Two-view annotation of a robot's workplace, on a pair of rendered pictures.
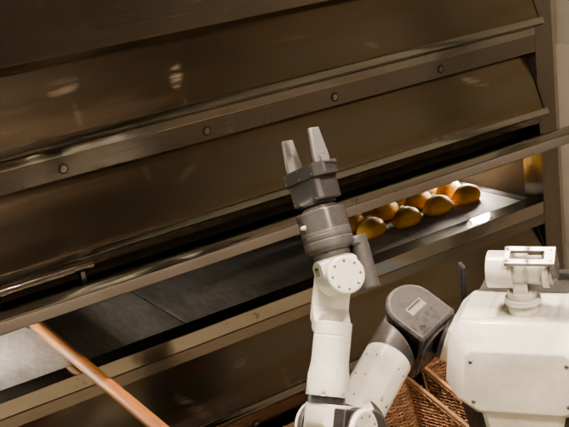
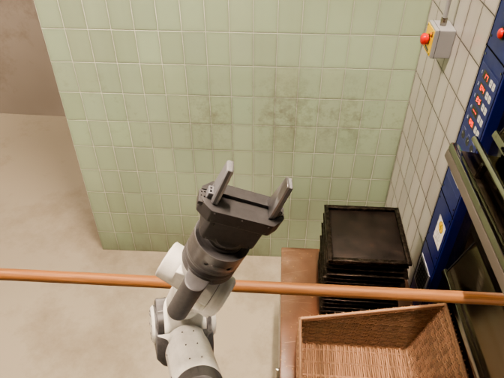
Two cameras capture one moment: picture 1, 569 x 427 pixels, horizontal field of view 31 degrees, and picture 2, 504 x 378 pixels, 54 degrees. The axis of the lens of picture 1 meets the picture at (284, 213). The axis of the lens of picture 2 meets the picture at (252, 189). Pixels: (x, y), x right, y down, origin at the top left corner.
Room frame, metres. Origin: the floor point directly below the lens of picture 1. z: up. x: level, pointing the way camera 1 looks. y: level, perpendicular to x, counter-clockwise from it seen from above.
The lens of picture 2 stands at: (2.05, -0.47, 2.14)
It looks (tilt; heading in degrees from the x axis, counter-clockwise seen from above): 39 degrees down; 124
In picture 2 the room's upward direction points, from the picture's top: straight up
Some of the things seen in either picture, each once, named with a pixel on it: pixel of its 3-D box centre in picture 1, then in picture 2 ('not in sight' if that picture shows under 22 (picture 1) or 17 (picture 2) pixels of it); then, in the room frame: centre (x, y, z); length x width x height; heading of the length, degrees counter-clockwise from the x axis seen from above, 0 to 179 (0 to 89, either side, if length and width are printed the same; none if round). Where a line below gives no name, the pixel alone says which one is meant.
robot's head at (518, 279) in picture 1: (517, 274); not in sight; (1.69, -0.39, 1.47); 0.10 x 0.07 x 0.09; 66
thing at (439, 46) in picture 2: not in sight; (438, 39); (1.66, 1.27, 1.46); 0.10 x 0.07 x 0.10; 121
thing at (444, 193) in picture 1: (367, 194); not in sight; (3.15, -0.27, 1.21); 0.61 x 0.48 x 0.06; 31
